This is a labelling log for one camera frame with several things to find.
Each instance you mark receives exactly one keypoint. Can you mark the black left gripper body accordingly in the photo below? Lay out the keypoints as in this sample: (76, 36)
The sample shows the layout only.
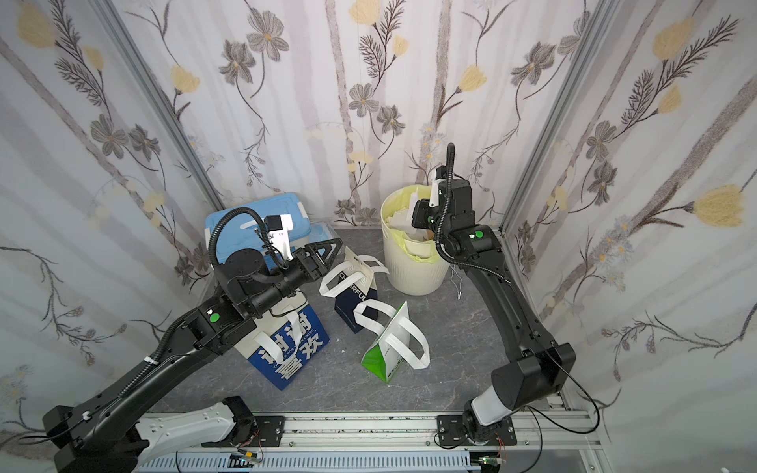
(304, 263)

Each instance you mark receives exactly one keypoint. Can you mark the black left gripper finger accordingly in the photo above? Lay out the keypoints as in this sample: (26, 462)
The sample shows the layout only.
(327, 264)
(326, 248)

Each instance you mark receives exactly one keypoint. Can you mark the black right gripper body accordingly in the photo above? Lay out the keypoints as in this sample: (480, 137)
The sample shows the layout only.
(423, 215)

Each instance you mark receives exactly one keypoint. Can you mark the navy paper bag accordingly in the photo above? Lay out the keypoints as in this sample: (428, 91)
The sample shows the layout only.
(350, 283)
(285, 340)

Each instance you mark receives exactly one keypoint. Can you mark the green white paper bag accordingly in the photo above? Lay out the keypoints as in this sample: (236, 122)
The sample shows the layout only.
(399, 340)

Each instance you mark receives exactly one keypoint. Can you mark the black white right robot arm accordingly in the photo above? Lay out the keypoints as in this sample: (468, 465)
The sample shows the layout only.
(538, 366)

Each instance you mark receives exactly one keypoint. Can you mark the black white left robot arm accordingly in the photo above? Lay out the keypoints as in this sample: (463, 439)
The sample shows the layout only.
(255, 271)

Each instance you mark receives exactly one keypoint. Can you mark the torn paper pieces in bin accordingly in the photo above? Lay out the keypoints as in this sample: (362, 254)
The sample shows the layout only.
(415, 243)

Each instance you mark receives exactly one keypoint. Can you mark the yellow-green bin liner bag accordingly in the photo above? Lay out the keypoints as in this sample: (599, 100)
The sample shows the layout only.
(407, 196)

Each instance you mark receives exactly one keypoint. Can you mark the cream round trash bin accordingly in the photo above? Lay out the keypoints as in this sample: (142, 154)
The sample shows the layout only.
(412, 278)

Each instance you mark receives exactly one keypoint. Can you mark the blue lidded storage box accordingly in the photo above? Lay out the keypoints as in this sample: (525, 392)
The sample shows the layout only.
(240, 233)

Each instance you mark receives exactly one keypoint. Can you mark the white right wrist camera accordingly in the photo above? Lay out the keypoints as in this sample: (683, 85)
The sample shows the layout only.
(437, 196)

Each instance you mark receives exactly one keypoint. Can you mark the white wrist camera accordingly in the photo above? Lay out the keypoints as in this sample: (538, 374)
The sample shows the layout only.
(437, 196)
(278, 228)

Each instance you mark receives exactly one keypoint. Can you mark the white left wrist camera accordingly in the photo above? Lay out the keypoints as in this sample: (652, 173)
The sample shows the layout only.
(278, 228)

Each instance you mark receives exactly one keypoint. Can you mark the left aluminium frame post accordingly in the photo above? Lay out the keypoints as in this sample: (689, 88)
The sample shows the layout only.
(160, 103)

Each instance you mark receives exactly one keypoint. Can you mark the aluminium frame post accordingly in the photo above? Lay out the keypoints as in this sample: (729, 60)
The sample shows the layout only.
(594, 34)
(160, 103)

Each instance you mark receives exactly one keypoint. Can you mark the white slotted cable duct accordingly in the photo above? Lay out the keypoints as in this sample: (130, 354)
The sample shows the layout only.
(316, 461)

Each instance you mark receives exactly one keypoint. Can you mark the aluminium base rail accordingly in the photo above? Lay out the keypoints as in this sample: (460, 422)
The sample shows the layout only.
(526, 443)

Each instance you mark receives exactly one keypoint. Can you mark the right aluminium frame post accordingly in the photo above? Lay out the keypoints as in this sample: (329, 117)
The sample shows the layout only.
(594, 34)

